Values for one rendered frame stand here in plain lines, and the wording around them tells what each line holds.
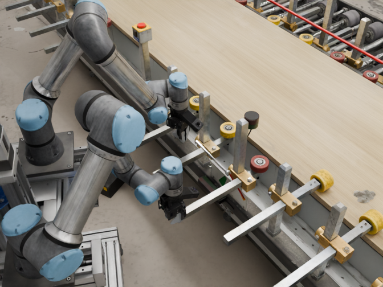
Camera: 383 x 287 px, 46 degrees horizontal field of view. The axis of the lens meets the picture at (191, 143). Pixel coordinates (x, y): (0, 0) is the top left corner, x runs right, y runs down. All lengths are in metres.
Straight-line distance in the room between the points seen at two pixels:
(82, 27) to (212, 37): 1.33
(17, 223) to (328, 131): 1.41
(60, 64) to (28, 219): 0.63
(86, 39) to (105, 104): 0.37
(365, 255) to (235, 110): 0.88
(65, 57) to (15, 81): 2.53
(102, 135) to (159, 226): 1.70
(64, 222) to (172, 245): 1.54
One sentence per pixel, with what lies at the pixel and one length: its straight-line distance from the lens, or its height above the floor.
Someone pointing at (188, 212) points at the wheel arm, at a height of 0.86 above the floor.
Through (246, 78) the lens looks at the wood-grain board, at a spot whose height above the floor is 0.90.
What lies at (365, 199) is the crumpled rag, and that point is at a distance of 1.93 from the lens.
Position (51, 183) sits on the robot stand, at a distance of 1.92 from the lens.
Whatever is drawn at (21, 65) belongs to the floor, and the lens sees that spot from 4.44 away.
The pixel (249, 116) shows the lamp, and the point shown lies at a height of 1.16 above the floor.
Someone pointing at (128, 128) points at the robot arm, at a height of 1.53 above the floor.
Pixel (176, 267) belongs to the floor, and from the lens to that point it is 2.70.
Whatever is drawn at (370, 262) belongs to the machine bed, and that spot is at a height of 0.72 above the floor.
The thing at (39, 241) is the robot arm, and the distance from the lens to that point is 1.35.
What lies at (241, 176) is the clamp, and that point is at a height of 0.87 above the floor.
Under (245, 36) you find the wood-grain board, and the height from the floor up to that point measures 0.90.
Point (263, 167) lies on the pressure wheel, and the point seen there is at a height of 0.91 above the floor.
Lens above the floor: 2.33
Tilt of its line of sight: 44 degrees down
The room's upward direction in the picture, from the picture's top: 1 degrees counter-clockwise
